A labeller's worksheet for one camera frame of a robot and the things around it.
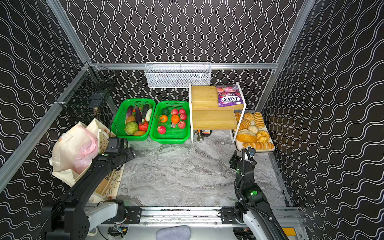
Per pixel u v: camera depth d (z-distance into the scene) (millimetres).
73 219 386
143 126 1033
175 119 1096
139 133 1007
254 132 1033
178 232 676
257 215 575
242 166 542
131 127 1000
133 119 1098
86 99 926
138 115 1131
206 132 1063
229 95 782
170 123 1120
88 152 776
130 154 781
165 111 1131
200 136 1043
